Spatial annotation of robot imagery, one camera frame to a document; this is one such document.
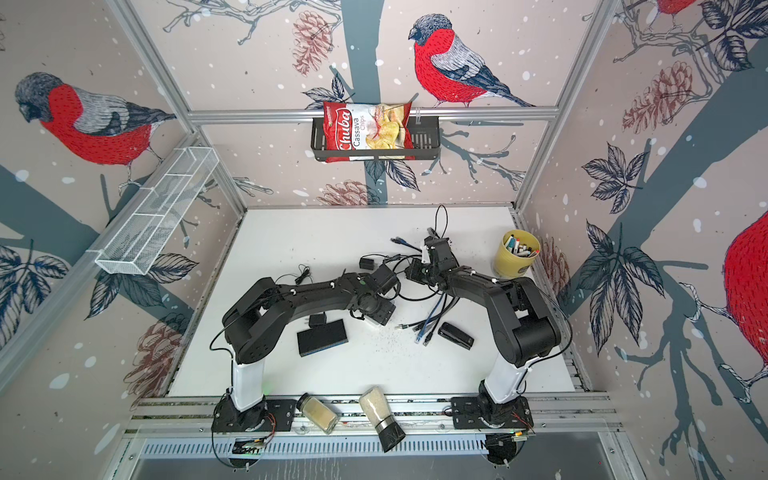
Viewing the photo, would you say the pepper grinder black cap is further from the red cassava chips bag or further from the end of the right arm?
the red cassava chips bag

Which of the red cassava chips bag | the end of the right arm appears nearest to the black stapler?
the end of the right arm

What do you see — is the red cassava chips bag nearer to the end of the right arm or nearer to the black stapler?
the end of the right arm

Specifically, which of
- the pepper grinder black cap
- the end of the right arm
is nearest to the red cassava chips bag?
the end of the right arm

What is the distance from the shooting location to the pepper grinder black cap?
68cm

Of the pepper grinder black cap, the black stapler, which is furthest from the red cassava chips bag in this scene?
the pepper grinder black cap

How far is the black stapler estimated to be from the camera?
851 mm

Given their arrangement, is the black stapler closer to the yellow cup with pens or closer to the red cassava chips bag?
the yellow cup with pens

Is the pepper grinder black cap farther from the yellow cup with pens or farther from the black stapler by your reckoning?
the yellow cup with pens

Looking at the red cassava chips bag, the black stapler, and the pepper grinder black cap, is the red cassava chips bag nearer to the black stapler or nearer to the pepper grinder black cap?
the black stapler

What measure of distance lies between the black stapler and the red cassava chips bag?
0.55 meters

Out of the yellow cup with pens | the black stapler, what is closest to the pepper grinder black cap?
the black stapler

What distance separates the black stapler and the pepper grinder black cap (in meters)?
0.25

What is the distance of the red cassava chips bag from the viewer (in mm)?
873

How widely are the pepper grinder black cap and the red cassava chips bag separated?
0.68 metres
